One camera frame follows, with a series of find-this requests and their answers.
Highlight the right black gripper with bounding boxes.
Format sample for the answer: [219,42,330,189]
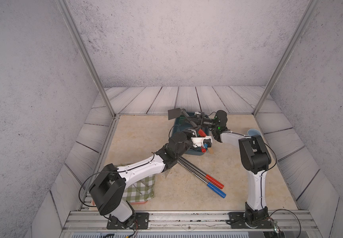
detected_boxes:
[186,113,219,133]

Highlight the grey hoe red grip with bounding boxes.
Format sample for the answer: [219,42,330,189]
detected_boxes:
[179,157,224,189]
[168,108,210,137]

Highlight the chrome hoe blue grip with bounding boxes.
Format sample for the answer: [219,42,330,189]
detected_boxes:
[178,161,226,198]

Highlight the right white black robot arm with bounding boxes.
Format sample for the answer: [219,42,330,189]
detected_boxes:
[190,110,272,228]

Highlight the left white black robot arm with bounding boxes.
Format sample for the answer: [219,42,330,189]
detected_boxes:
[88,130,211,221]

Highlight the teal plastic storage box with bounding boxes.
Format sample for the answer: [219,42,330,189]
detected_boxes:
[169,109,210,139]

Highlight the light blue mug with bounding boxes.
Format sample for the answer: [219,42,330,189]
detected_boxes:
[247,129,262,136]

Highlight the green white checkered cloth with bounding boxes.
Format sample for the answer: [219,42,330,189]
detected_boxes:
[123,175,155,204]

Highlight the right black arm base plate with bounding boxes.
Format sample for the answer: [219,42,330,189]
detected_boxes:
[226,212,274,229]

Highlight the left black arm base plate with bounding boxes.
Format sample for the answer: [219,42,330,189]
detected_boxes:
[107,212,150,230]

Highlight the aluminium front rail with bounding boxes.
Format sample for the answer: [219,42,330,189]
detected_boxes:
[62,210,322,238]

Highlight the right aluminium frame post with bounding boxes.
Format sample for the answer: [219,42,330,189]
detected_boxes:
[252,0,320,116]

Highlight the aluminium frame post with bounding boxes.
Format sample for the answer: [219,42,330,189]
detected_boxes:
[56,0,116,118]
[252,0,320,116]

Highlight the left aluminium frame post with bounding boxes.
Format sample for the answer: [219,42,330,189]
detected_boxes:
[56,0,116,118]

